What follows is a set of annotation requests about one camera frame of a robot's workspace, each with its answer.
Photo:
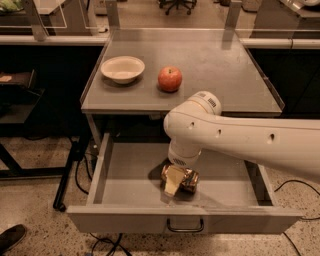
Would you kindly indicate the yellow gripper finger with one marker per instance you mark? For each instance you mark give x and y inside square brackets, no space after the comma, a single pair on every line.
[173,178]

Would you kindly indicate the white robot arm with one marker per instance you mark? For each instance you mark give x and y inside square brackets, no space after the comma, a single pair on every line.
[290,145]

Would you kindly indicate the grey open drawer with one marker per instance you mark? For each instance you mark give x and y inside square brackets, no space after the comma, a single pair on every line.
[127,194]

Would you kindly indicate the grey counter cabinet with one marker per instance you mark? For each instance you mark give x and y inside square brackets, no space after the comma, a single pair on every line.
[209,59]

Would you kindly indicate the red apple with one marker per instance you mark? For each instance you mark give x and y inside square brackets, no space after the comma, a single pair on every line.
[169,79]

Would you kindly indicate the white bowl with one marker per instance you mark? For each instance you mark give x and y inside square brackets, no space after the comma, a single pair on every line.
[122,69]

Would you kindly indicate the black side table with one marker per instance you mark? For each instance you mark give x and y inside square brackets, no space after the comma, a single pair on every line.
[17,112]

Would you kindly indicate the black office chair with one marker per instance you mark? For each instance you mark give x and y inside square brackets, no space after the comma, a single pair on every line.
[188,4]

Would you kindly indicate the black shoe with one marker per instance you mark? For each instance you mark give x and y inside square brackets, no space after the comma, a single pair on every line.
[11,237]

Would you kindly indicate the black drawer handle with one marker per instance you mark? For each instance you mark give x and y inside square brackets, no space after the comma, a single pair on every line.
[180,226]

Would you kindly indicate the white horizontal rail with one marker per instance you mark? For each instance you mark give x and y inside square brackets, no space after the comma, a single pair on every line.
[309,44]

